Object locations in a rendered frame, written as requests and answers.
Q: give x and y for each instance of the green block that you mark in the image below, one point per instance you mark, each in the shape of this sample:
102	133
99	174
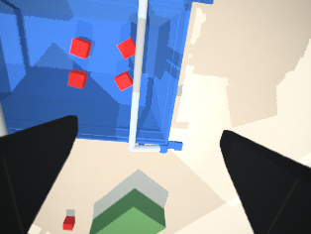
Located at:
132	214

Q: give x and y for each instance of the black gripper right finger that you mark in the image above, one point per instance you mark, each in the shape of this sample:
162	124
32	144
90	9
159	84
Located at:
275	191

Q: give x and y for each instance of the small red block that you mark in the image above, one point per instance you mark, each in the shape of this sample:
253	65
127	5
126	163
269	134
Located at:
127	48
123	80
68	223
77	78
80	48

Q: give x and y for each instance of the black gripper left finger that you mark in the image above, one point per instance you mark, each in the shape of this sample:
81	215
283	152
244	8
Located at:
30	162

